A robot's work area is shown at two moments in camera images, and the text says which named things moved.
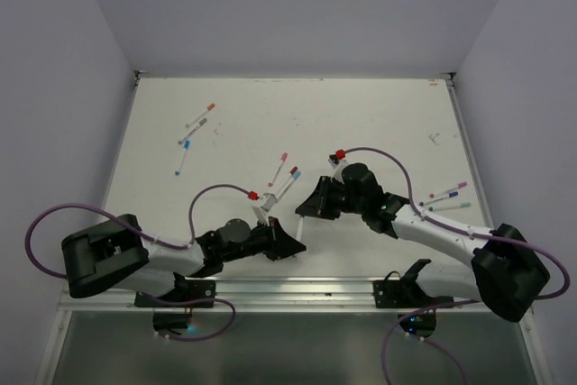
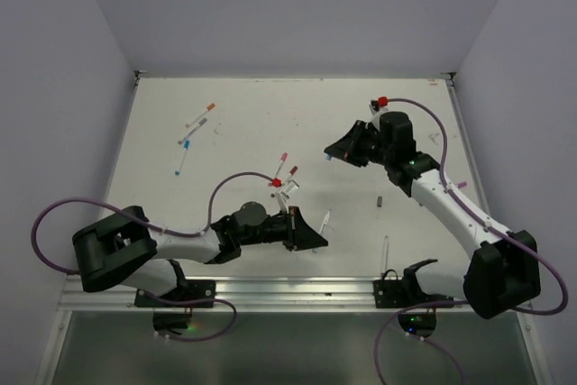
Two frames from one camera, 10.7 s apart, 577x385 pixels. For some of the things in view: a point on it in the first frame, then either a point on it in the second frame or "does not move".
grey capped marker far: (201, 122) does not move
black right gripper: (318, 204) -> (347, 147)
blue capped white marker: (186, 146) does not move
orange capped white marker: (209, 107) does not move
